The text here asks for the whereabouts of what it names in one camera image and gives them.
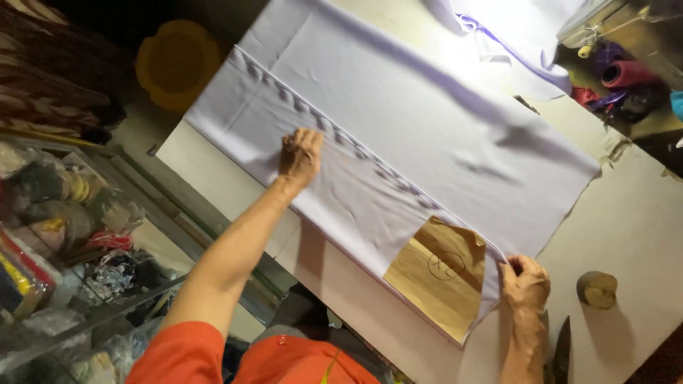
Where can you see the yellow plastic stool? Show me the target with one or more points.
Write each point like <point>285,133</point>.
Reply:
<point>176,64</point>

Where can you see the heap of purple fabric scraps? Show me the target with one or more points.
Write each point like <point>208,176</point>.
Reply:
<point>608,96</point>

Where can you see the cream thread spool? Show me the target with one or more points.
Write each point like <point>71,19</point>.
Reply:
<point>585,52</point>

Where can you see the glass cabinet with sewing supplies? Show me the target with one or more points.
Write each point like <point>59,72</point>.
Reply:
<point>69,256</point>

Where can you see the dark metal scissors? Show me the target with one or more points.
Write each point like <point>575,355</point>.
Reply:
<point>560,352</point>

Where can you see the maroon fabric roll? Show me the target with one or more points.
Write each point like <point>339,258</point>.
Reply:
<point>627,74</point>

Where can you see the brown paper pattern piece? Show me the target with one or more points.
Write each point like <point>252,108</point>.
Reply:
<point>437,277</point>

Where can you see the white cloth with purple edge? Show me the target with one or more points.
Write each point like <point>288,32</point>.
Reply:
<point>512,37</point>

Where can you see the person's left fingers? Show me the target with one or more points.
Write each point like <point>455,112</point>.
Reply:
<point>304,139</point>

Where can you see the person's right hand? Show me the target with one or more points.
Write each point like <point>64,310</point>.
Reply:
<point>527,285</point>

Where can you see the person's left hand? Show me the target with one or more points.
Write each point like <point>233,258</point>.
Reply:
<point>300,160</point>

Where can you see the round brown weight block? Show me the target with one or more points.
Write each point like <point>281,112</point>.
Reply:
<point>597,290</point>

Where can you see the shiny metal box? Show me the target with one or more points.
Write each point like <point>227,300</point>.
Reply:
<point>635,32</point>

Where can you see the large white fabric sheet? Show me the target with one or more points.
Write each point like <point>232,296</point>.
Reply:
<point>405,122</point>

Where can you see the brown striped patterned cloth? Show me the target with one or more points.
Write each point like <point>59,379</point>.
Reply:
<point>48,74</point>

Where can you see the person's orange shirt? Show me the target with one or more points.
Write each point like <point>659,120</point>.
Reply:
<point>213,357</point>

